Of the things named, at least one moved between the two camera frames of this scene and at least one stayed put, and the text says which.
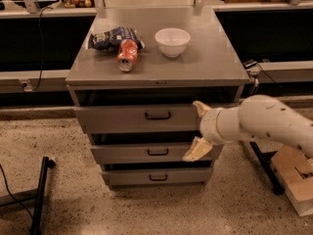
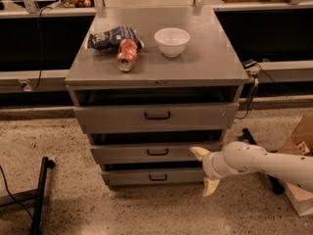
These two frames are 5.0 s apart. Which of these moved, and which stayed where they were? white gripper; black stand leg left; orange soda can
Moved: white gripper
Stayed: black stand leg left; orange soda can
